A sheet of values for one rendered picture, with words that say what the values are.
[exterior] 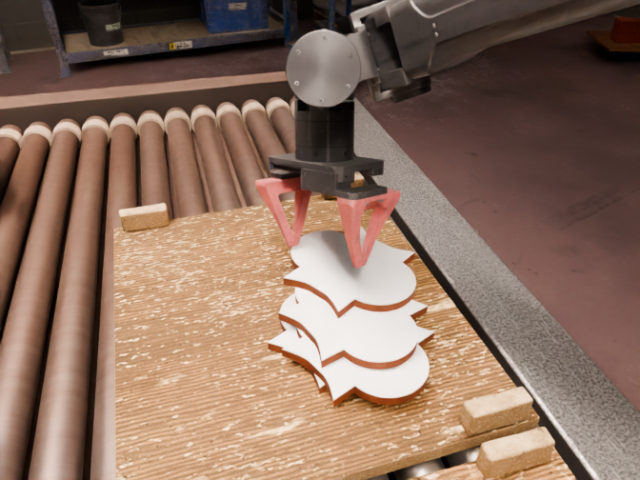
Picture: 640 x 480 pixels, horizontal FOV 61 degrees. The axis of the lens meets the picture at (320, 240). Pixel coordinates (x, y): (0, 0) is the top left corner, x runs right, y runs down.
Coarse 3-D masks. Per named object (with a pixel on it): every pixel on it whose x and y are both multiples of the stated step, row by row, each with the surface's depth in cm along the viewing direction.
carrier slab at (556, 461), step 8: (552, 456) 44; (560, 456) 44; (464, 464) 43; (472, 464) 43; (544, 464) 43; (552, 464) 43; (560, 464) 43; (432, 472) 43; (440, 472) 43; (448, 472) 43; (456, 472) 43; (464, 472) 43; (472, 472) 43; (480, 472) 43; (512, 472) 43; (520, 472) 43; (528, 472) 43; (536, 472) 43; (544, 472) 43; (552, 472) 43; (560, 472) 43; (568, 472) 43
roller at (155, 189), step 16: (144, 112) 105; (144, 128) 99; (160, 128) 101; (144, 144) 94; (160, 144) 95; (144, 160) 89; (160, 160) 89; (144, 176) 85; (160, 176) 85; (144, 192) 81; (160, 192) 80
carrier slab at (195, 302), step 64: (128, 256) 65; (192, 256) 65; (256, 256) 65; (128, 320) 56; (192, 320) 56; (256, 320) 56; (448, 320) 56; (128, 384) 50; (192, 384) 50; (256, 384) 50; (448, 384) 50; (512, 384) 50; (128, 448) 44; (192, 448) 44; (256, 448) 44; (320, 448) 44; (384, 448) 44; (448, 448) 45
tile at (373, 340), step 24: (288, 312) 53; (312, 312) 53; (360, 312) 53; (384, 312) 53; (408, 312) 53; (312, 336) 50; (336, 336) 50; (360, 336) 50; (384, 336) 50; (408, 336) 50; (360, 360) 48; (384, 360) 48
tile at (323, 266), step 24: (312, 240) 61; (336, 240) 61; (360, 240) 61; (312, 264) 57; (336, 264) 57; (384, 264) 57; (312, 288) 54; (336, 288) 54; (360, 288) 54; (384, 288) 54; (408, 288) 54; (336, 312) 52
